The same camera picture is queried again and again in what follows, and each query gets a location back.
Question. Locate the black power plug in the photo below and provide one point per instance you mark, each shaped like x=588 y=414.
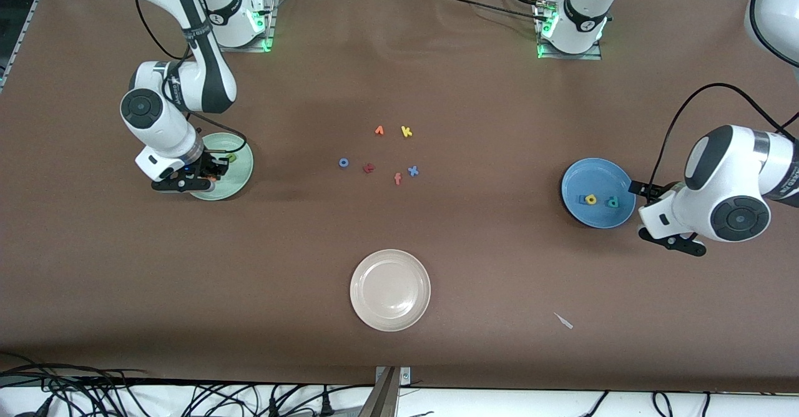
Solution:
x=325 y=404
x=273 y=406

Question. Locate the white paper scrap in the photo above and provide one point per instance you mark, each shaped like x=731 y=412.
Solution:
x=565 y=322

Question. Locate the aluminium side rail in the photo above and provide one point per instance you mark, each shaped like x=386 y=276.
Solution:
x=22 y=30

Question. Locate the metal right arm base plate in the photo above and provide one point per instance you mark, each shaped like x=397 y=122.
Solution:
x=269 y=24

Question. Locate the black right camera bracket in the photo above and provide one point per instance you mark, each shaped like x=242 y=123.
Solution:
x=175 y=185

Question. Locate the grey camera pole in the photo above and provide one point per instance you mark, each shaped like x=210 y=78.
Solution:
x=382 y=398

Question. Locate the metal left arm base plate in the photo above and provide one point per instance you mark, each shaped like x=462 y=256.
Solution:
x=571 y=57

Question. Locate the blue plate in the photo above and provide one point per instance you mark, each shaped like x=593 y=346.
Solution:
x=598 y=176

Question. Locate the beige plate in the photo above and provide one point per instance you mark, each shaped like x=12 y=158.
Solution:
x=390 y=290

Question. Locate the small metal bracket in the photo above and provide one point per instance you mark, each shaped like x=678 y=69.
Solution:
x=406 y=376

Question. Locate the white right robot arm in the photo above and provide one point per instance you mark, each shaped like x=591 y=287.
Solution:
x=142 y=108

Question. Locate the black left camera bracket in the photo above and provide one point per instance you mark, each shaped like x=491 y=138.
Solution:
x=686 y=247

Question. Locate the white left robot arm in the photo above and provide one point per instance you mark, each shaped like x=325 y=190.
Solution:
x=740 y=219

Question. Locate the green plate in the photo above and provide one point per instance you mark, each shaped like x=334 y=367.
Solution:
x=240 y=176

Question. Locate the black camera bracket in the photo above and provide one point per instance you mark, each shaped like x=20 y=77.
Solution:
x=175 y=185
x=686 y=247

